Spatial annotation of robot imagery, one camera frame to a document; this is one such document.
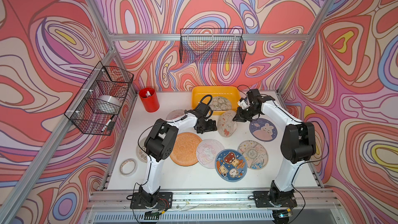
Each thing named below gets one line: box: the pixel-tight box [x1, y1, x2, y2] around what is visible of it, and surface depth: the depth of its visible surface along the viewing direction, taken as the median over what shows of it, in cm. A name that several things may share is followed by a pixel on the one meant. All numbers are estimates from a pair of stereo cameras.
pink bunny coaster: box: [217, 109, 238, 138], surface depth 95 cm
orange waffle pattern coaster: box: [169, 132, 203, 167], surface depth 91 cm
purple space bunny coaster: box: [249, 117, 278, 142], surface depth 101 cm
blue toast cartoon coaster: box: [214, 148, 248, 183], surface depth 86 cm
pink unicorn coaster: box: [195, 138, 225, 170], surface depth 90 cm
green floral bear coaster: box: [208, 95, 232, 111], surface depth 113 cm
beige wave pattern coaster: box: [237, 140, 269, 171], surface depth 90 cm
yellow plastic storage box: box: [201, 96, 211, 104], surface depth 84 cm
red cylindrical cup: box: [138, 87, 161, 113], surface depth 107 cm
